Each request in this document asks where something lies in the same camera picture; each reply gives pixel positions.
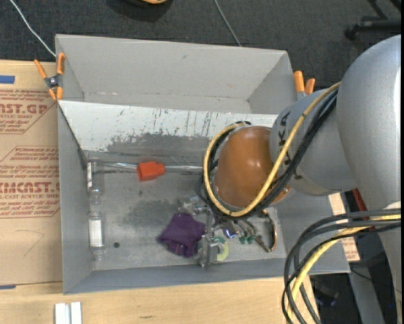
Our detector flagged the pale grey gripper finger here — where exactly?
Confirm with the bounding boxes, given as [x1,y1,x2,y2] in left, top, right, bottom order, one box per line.
[196,233,223,269]

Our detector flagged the purple cloth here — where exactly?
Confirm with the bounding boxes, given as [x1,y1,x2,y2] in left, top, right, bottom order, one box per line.
[156,212,206,259]

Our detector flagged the brown sunglasses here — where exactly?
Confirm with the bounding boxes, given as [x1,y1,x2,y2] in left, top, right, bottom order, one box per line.
[246,209,279,253]

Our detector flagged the grey metal bin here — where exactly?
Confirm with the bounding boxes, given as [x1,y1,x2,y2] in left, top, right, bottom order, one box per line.
[55,34,351,295]

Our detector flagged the orange plastic block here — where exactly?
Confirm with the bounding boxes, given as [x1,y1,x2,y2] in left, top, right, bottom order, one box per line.
[136,161,167,182]

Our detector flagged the clear plastic bottle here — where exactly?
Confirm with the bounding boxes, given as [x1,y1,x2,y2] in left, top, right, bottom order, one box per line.
[87,186,107,262]

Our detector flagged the brown cardboard board red print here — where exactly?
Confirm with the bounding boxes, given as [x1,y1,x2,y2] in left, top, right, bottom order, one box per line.
[0,58,64,288]

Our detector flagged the pale green ring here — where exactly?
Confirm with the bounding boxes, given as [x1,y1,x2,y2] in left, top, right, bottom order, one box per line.
[216,237,231,262]

